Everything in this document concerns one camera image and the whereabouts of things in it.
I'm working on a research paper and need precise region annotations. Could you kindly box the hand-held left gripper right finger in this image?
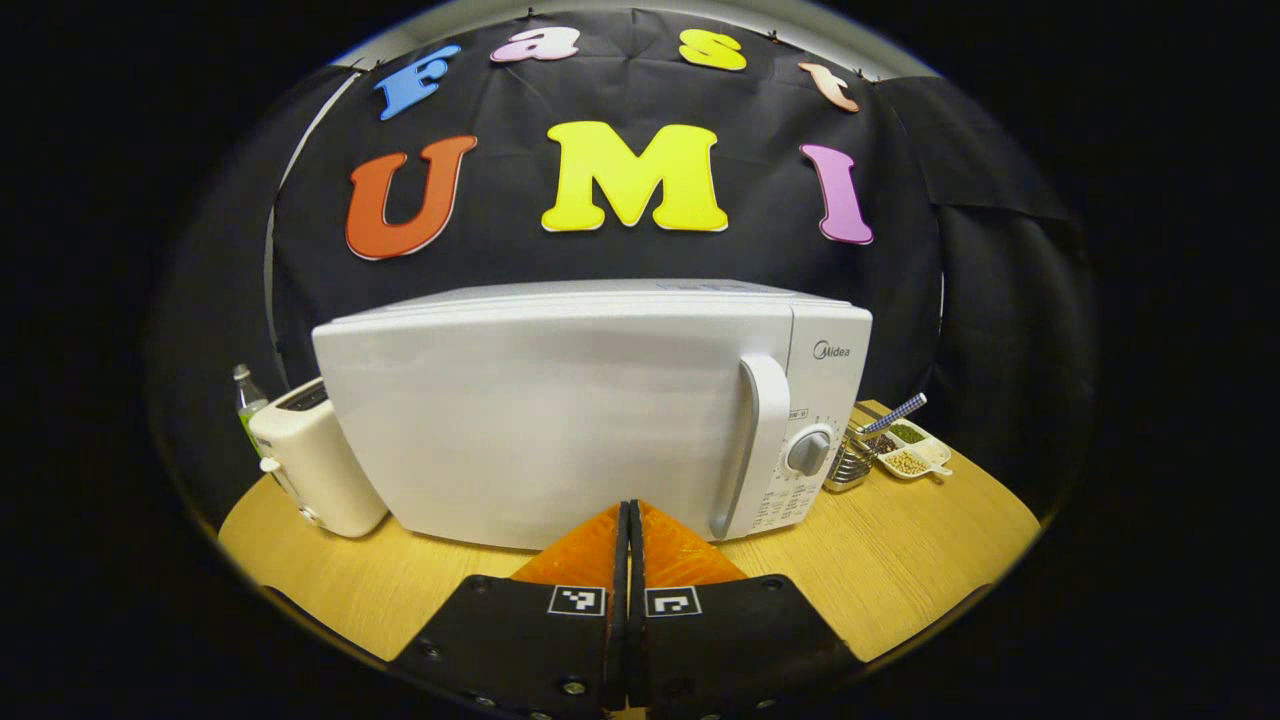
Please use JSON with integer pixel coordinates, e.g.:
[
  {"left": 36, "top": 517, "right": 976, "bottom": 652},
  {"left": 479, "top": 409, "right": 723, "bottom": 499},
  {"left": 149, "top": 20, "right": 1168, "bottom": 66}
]
[{"left": 628, "top": 499, "right": 864, "bottom": 717}]

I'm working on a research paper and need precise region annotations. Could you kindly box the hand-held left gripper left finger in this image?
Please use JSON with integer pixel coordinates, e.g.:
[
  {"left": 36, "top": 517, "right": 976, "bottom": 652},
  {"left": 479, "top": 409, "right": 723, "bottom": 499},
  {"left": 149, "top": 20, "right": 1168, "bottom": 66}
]
[{"left": 388, "top": 500, "right": 631, "bottom": 717}]

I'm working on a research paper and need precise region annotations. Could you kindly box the white microwave oven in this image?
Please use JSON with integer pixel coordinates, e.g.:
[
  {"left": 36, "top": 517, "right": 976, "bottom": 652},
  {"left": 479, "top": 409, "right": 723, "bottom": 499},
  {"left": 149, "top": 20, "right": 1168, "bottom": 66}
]
[{"left": 311, "top": 279, "right": 874, "bottom": 552}]

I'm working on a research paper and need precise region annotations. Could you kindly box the white divided snack dish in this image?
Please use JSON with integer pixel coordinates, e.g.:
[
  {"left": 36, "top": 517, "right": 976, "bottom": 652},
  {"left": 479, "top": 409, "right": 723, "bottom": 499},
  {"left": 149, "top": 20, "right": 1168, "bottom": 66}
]
[{"left": 874, "top": 419, "right": 954, "bottom": 482}]

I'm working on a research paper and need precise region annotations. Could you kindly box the white toaster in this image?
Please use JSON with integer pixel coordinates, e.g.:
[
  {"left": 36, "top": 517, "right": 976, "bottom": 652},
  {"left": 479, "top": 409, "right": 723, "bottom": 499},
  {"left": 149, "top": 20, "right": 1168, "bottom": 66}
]
[{"left": 248, "top": 377, "right": 390, "bottom": 540}]

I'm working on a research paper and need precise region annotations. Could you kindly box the green label drink bottle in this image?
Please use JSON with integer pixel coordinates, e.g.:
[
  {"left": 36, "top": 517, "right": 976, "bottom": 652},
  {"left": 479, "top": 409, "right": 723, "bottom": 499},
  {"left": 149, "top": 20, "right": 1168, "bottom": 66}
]
[{"left": 232, "top": 364, "right": 272, "bottom": 453}]

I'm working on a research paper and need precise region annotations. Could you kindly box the black backdrop cloth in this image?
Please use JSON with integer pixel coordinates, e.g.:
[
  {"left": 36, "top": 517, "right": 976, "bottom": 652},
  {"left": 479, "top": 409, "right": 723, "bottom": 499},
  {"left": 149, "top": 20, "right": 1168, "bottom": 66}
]
[{"left": 150, "top": 8, "right": 1101, "bottom": 533}]

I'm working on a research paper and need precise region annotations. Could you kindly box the metal wire basket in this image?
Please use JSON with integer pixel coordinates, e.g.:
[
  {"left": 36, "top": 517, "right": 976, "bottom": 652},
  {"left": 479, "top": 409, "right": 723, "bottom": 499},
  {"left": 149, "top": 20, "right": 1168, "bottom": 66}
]
[{"left": 824, "top": 424, "right": 883, "bottom": 494}]

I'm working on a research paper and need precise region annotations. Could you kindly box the checked handle utensil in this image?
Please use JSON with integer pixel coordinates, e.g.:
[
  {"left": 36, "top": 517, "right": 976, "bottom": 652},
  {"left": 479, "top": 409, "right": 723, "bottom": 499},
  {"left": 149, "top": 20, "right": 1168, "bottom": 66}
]
[{"left": 858, "top": 392, "right": 929, "bottom": 437}]

